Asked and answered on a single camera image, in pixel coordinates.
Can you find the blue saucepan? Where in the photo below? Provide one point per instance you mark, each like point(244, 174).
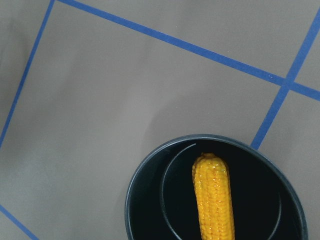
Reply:
point(161, 205)

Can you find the yellow corn cob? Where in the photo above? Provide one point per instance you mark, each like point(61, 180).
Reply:
point(212, 188)

